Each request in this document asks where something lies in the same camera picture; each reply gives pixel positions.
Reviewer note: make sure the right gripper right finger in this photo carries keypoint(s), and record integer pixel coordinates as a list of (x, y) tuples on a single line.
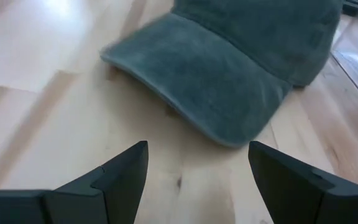
[(306, 202)]

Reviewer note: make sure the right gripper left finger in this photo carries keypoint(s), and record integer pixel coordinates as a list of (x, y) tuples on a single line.
[(89, 202)]

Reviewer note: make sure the teal green baseball cap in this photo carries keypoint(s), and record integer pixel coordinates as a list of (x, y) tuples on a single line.
[(228, 77)]

